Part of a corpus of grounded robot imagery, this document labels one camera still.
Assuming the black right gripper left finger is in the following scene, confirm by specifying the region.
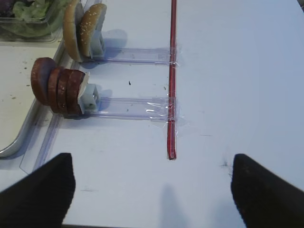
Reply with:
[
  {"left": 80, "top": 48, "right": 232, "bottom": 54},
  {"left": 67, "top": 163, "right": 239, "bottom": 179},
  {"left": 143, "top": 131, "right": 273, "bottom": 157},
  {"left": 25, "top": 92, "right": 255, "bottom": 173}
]
[{"left": 0, "top": 153, "right": 76, "bottom": 228}]

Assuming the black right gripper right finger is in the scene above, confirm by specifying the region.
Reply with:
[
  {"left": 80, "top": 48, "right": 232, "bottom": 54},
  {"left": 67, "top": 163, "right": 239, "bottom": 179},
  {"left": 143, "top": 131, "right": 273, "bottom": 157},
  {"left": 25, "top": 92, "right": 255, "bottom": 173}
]
[{"left": 230, "top": 154, "right": 304, "bottom": 228}]

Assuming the stack of meat patty slices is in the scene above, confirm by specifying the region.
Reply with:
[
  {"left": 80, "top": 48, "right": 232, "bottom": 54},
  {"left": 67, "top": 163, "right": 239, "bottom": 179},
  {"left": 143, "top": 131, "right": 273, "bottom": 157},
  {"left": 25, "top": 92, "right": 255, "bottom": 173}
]
[{"left": 30, "top": 57, "right": 89, "bottom": 115}]

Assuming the green lettuce leaf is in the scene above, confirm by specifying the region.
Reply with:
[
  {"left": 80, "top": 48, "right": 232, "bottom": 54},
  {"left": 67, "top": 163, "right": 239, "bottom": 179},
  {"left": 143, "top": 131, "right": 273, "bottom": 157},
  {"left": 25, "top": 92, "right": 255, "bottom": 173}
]
[{"left": 4, "top": 0, "right": 69, "bottom": 38}]

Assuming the metal baking tray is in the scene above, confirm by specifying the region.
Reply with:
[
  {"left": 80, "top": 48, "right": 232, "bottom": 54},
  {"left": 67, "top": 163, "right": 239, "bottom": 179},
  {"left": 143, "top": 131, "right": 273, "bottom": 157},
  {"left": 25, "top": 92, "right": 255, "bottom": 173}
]
[{"left": 0, "top": 38, "right": 64, "bottom": 158}]

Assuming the white pusher block for buns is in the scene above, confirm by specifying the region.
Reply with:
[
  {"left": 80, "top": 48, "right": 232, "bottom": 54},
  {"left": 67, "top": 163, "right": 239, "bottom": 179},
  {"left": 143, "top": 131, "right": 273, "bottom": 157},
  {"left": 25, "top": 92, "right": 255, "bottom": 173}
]
[{"left": 91, "top": 30, "right": 105, "bottom": 58}]

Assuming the clear plastic salad container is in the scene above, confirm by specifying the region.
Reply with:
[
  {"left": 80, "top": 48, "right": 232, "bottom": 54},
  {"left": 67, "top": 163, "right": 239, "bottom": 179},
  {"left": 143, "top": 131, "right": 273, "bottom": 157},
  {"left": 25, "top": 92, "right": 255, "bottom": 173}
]
[{"left": 0, "top": 0, "right": 69, "bottom": 44}]

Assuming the plain bun half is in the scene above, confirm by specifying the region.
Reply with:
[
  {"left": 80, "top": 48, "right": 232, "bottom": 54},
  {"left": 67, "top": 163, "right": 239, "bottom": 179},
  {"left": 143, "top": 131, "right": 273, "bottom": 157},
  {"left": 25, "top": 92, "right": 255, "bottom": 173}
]
[{"left": 63, "top": 0, "right": 84, "bottom": 62}]

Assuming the sesame bun top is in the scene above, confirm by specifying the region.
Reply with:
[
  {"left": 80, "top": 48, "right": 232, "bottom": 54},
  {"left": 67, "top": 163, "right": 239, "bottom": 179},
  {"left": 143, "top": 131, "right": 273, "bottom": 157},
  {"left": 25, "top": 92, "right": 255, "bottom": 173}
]
[{"left": 79, "top": 3, "right": 107, "bottom": 58}]

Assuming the purple cabbage leaf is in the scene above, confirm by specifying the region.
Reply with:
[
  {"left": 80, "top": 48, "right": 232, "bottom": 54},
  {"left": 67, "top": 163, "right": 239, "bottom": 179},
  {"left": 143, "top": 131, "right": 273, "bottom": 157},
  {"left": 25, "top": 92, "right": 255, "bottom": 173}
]
[{"left": 0, "top": 0, "right": 16, "bottom": 18}]

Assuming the clear acrylic rail lower right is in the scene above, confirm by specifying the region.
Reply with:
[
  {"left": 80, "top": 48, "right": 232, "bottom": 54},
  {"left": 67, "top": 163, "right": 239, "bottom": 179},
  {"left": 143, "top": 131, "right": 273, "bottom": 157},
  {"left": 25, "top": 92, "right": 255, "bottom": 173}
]
[{"left": 83, "top": 97, "right": 178, "bottom": 122}]

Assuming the clear acrylic rail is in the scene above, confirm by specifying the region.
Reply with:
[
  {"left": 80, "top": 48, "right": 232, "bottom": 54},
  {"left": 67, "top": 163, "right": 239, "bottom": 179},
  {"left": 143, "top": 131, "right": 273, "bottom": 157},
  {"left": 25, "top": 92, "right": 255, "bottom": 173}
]
[
  {"left": 83, "top": 97, "right": 178, "bottom": 122},
  {"left": 90, "top": 47, "right": 177, "bottom": 65}
]

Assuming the clear acrylic rail upper right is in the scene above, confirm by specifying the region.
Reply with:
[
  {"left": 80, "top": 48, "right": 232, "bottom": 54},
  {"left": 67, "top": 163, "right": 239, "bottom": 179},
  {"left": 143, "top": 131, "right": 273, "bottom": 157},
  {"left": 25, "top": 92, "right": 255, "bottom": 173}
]
[{"left": 90, "top": 47, "right": 177, "bottom": 65}]

